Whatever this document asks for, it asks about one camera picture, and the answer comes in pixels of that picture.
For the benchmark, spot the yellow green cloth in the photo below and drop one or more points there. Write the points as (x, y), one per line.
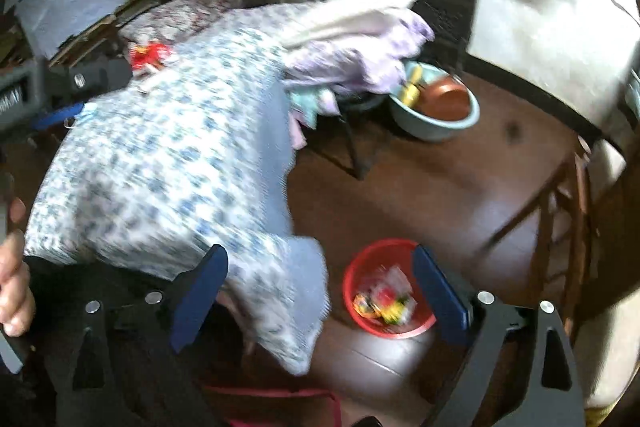
(411, 93)

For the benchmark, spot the purple floral quilt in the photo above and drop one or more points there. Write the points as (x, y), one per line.
(360, 62)

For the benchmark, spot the light blue plastic basin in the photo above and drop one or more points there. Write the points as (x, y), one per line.
(435, 129)

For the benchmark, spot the copper coloured pan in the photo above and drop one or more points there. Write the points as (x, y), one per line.
(447, 99)

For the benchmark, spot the orange snack wrapper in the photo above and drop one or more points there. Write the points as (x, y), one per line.
(366, 304)

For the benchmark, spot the white quilted pillow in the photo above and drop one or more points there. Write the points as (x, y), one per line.
(360, 12)

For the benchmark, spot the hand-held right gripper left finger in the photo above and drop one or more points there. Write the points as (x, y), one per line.
(200, 297)

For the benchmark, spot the black metal stool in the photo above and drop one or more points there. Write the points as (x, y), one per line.
(357, 157)

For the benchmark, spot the red plastic bin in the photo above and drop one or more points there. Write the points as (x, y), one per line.
(360, 267)

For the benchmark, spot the beige cushion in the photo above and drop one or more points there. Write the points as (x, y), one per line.
(615, 347)

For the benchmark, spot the dark wooden chair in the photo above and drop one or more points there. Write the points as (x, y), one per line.
(580, 207)

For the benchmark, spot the grey plastic bag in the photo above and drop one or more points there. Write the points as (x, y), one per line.
(397, 279)

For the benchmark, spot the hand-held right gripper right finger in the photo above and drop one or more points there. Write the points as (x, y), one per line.
(442, 302)

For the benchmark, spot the pastel folded cloth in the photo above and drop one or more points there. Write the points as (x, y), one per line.
(310, 104)

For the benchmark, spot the person's left hand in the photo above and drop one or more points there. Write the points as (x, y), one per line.
(17, 292)

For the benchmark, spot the long wooden desk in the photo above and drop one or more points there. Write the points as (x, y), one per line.
(100, 32)

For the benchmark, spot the red plastic bag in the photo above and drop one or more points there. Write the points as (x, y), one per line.
(150, 54)

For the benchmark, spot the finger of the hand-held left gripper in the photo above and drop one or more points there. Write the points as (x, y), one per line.
(57, 116)
(95, 79)

